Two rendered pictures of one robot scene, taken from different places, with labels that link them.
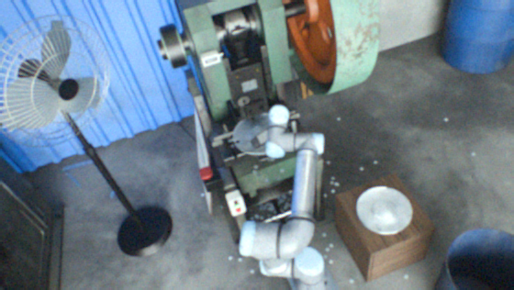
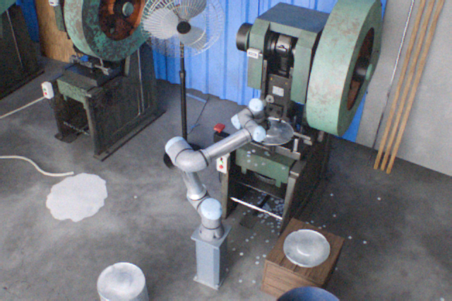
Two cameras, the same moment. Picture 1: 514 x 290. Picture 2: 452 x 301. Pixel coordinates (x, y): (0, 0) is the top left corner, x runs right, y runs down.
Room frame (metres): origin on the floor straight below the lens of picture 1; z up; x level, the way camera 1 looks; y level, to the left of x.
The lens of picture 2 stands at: (-0.57, -1.29, 2.51)
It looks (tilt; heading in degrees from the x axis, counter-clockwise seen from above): 39 degrees down; 40
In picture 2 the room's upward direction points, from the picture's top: 2 degrees clockwise
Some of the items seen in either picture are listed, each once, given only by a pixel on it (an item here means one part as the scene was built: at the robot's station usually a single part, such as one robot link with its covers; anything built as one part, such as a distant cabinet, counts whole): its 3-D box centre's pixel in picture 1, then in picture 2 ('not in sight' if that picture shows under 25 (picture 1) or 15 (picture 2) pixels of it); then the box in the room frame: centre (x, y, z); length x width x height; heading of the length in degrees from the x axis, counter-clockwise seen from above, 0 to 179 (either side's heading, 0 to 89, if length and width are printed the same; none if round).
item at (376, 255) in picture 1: (381, 227); (302, 265); (1.11, -0.58, 0.18); 0.40 x 0.38 x 0.35; 11
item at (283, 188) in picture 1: (264, 172); (274, 174); (1.58, 0.02, 0.31); 0.43 x 0.42 x 0.01; 101
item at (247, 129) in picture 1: (261, 133); (271, 131); (1.44, -0.01, 0.78); 0.29 x 0.29 x 0.01
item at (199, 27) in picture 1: (243, 95); (288, 106); (1.71, 0.04, 0.83); 0.79 x 0.43 x 1.34; 11
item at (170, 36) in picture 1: (180, 46); (252, 39); (1.54, 0.26, 1.31); 0.22 x 0.12 x 0.22; 11
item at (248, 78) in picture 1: (247, 84); (280, 91); (1.53, 0.01, 1.04); 0.17 x 0.15 x 0.30; 11
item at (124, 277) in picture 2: not in sight; (121, 282); (0.21, 0.14, 0.26); 0.29 x 0.29 x 0.01
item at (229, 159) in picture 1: (256, 132); (277, 134); (1.57, 0.01, 0.67); 0.45 x 0.30 x 0.06; 101
